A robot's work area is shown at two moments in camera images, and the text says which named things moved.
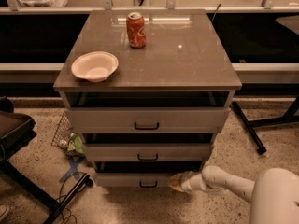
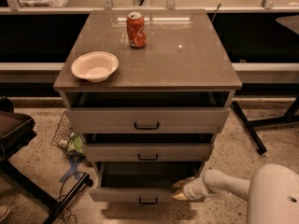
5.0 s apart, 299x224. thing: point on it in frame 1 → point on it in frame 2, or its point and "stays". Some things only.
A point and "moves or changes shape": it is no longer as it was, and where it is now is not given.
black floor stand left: x=39 y=196 stays
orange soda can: x=135 y=29 stays
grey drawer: x=140 y=174 moves or changes shape
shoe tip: x=4 y=210 stays
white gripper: x=187 y=184 → x=189 y=189
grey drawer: x=149 y=120 stays
